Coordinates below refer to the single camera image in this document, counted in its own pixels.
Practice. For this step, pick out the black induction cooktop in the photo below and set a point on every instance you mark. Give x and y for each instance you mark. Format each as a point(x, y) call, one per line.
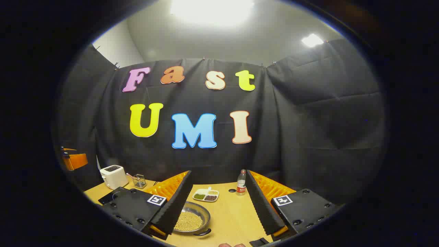
point(108, 197)

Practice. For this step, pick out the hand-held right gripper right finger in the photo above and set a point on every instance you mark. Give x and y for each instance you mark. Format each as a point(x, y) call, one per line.
point(262, 209)

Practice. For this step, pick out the green mung bean heap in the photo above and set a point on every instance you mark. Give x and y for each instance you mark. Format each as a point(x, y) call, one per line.
point(199, 197)

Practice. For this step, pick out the pink spoon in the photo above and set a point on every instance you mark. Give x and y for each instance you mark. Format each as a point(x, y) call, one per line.
point(130, 176)

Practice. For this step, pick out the ceiling light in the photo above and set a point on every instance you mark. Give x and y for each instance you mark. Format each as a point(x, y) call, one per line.
point(212, 10)
point(312, 40)

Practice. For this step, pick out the dark red bean heap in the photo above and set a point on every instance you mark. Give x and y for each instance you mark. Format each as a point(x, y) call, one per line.
point(210, 198)

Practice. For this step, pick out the large yellow soybean heap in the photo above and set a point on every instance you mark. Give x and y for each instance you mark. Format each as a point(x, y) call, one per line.
point(188, 221)

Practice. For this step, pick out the clear plastic water bottle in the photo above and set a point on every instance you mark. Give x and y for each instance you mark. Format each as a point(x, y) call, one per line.
point(241, 185)

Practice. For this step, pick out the stainless steel pot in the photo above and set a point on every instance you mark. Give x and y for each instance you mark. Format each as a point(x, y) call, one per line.
point(200, 211)

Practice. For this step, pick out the black backdrop cloth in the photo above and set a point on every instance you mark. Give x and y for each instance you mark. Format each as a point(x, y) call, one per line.
point(291, 137)

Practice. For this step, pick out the white toaster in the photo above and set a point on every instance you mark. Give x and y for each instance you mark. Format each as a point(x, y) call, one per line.
point(115, 176)

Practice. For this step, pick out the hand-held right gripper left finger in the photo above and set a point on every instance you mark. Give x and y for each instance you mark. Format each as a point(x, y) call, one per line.
point(175, 209)

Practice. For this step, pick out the white divided plate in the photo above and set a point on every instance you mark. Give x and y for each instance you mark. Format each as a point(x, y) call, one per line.
point(205, 192)

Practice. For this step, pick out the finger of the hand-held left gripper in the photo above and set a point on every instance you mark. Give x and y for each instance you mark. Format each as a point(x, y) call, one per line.
point(77, 160)

